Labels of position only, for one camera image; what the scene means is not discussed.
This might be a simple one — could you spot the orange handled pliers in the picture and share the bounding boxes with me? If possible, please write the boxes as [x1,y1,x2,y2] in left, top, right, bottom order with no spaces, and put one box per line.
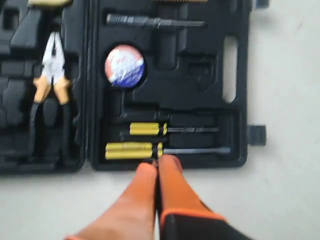
[28,32,71,158]

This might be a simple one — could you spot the yellow tape measure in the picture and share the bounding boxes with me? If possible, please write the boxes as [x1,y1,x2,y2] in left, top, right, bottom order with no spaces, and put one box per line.
[27,0,72,7]

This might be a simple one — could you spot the black plastic tool case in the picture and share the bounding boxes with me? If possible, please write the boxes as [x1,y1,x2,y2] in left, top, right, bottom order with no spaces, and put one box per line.
[0,0,270,175]

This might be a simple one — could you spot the voltage tester screwdriver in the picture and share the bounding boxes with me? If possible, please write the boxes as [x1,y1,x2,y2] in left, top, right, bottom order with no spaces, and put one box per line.
[106,13,207,28]

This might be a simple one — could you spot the electrical tape roll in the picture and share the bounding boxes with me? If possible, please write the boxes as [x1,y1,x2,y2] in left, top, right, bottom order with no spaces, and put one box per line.
[104,44,146,88]

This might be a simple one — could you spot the long yellow handled screwdriver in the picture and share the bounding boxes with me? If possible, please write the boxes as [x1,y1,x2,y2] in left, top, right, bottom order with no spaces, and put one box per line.
[105,142,231,160]

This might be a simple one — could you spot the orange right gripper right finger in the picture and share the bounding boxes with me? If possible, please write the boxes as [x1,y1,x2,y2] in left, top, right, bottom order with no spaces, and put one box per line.
[158,155,251,240]

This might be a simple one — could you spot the short yellow handled screwdriver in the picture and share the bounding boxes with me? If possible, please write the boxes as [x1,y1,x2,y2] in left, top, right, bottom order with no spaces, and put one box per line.
[120,122,220,136]

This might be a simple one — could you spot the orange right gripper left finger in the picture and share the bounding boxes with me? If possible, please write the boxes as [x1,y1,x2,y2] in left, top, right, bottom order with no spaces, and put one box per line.
[66,163,158,240]

